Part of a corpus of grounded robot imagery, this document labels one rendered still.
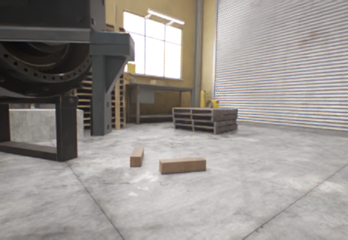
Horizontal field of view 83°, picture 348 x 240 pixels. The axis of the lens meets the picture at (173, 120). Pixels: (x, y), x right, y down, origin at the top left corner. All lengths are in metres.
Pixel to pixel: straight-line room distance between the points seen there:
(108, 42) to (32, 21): 0.07
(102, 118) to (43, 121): 3.26
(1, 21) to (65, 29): 0.06
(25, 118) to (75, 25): 3.26
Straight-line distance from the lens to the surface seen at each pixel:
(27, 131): 3.47
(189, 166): 1.72
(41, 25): 0.23
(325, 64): 5.55
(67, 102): 2.14
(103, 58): 0.21
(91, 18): 0.22
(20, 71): 0.77
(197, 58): 7.49
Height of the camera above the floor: 0.58
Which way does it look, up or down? 5 degrees down
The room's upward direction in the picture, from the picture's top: 1 degrees clockwise
